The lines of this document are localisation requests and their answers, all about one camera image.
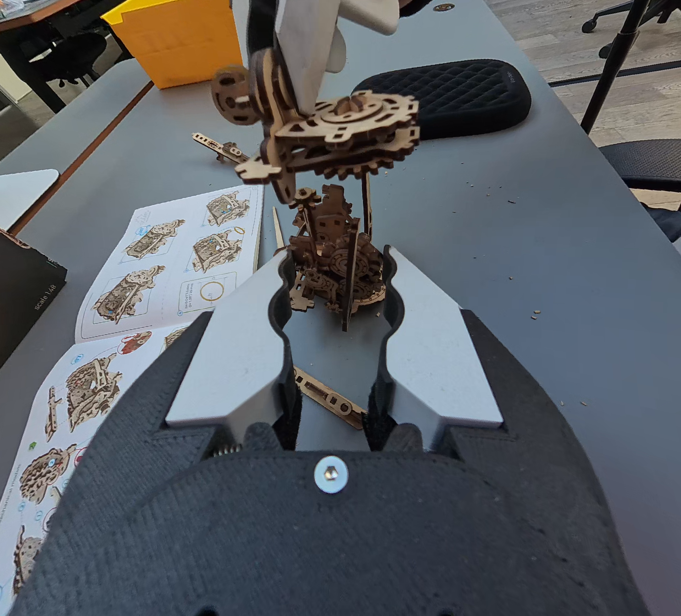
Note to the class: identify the yellow plastic bin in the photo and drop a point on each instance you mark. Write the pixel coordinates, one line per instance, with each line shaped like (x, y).
(175, 41)

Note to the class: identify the black stand pole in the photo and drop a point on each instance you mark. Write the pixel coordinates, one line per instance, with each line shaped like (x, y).
(617, 62)

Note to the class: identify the clear plastic bag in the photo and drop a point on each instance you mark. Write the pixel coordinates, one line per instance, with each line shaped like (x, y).
(13, 4)

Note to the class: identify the brown wooden desk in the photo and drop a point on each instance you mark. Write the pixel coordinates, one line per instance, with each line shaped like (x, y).
(64, 4)

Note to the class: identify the black mesh chair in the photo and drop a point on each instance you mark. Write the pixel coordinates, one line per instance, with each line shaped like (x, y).
(649, 163)

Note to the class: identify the grey desk with brown edge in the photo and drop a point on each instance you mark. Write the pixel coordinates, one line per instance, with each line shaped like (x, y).
(96, 110)

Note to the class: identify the black office chair base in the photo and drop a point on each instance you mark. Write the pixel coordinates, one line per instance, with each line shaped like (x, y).
(588, 26)

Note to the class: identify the white rounded board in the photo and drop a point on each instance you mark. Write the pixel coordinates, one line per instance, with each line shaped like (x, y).
(26, 195)

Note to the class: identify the black office chair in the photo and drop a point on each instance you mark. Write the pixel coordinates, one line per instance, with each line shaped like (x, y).
(69, 57)

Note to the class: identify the wooden gear puzzle model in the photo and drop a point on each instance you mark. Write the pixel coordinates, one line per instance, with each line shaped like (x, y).
(335, 264)

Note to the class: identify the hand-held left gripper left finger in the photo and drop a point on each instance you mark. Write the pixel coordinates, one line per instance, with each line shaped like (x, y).
(234, 360)

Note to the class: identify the wooden lever part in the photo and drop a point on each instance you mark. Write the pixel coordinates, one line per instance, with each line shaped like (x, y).
(229, 150)

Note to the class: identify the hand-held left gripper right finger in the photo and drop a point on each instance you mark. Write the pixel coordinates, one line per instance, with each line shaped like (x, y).
(436, 360)

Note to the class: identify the round desk grommet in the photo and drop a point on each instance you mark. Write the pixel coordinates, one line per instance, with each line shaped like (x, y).
(442, 7)

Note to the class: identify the wooden gear disc assembly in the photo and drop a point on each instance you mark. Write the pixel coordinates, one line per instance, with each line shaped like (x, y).
(346, 126)

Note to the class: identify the instruction booklet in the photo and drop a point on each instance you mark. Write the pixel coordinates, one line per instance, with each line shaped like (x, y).
(159, 254)

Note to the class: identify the black product box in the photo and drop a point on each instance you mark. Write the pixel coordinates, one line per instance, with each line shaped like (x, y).
(26, 296)

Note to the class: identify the flat wooden strip with holes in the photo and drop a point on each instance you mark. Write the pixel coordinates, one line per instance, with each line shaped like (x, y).
(330, 398)

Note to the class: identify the black quilted wrist rest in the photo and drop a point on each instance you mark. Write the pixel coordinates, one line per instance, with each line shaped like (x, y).
(452, 94)

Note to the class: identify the thin wooden stick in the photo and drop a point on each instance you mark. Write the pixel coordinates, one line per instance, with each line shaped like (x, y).
(277, 233)

